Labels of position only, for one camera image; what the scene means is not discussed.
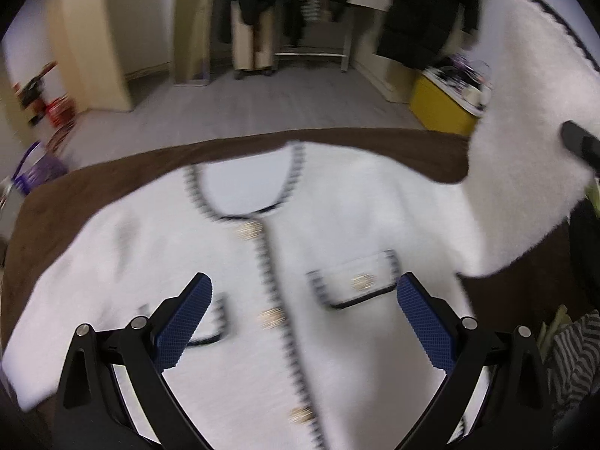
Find white fuzzy cardigan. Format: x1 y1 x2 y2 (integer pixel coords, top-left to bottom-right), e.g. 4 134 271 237
1 0 600 450

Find metal clothes rack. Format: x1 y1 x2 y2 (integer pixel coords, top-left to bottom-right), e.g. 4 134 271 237
273 0 355 73

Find zebra striped garment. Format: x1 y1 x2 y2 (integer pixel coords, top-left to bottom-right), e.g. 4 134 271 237
546 310 599 433

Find brown bed blanket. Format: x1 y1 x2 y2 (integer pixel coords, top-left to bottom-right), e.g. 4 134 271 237
0 127 587 450

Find yellow storage box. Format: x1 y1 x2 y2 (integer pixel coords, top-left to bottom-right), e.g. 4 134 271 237
409 73 481 137

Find purple basket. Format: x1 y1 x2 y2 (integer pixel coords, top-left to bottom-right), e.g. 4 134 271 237
11 141 68 196

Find red bag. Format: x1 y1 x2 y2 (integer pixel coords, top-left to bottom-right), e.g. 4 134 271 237
46 94 76 129

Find beige hanging trousers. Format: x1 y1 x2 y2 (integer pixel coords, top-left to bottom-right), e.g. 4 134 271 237
231 2 275 79

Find beige wardrobe door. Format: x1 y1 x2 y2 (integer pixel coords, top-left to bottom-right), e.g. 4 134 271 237
172 0 214 86

